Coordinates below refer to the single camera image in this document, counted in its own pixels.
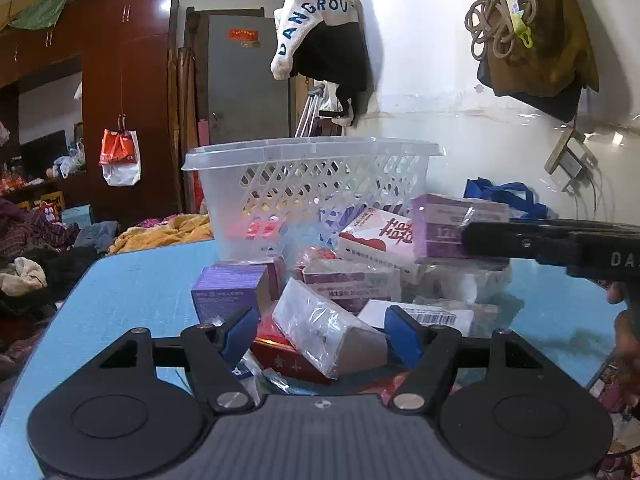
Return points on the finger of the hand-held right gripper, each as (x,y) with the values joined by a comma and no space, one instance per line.
(590,225)
(500,241)

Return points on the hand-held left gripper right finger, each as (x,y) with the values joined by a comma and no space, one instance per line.
(402,335)

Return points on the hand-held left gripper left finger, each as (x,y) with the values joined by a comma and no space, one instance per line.
(240,335)

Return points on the purple cube box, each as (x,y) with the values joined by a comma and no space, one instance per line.
(225,292)

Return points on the purple and white box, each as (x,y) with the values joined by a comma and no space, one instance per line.
(350,280)
(440,225)

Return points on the plastic-wrapped white box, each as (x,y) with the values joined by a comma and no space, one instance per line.
(320,325)

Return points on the clear plastic basket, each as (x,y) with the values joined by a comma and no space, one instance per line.
(225,160)

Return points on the person's right hand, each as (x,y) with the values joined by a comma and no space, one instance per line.
(629,335)

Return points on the blue fabric bag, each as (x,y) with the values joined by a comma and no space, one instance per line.
(505,195)

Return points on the crumpled clear plastic bag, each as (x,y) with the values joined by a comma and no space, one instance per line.
(475,280)

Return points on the white box with barcode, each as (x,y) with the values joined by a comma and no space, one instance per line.
(450,317)

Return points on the red box with stars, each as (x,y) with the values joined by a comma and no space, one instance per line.
(285,360)

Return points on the red and white box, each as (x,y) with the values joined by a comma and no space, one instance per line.
(370,235)

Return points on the yellow floral blanket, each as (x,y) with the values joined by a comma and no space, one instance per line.
(160,235)

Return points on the brown hanging bag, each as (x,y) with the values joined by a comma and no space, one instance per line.
(555,55)

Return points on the pink board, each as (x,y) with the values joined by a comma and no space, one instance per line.
(203,140)

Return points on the light blue carton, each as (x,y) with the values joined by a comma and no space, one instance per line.
(77,216)

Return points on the red and white plastic bag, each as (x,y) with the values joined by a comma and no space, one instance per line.
(120,155)

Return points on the beige cloth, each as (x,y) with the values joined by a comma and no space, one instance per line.
(22,275)

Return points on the pile of dark clothes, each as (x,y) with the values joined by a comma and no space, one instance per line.
(35,240)

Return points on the leaning wooden boards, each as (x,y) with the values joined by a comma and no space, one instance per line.
(186,110)

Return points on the metal crutches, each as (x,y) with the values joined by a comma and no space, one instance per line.
(307,112)

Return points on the grey door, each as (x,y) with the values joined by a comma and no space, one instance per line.
(245,90)

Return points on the white and black hanging jacket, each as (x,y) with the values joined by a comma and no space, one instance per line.
(325,55)

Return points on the black television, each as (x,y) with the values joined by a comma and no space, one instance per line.
(45,152)

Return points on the brown wooden wardrobe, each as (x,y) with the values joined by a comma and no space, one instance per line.
(145,85)

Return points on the green cloth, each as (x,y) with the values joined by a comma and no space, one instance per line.
(42,10)

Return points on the wall power strip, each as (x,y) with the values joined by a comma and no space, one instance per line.
(570,160)

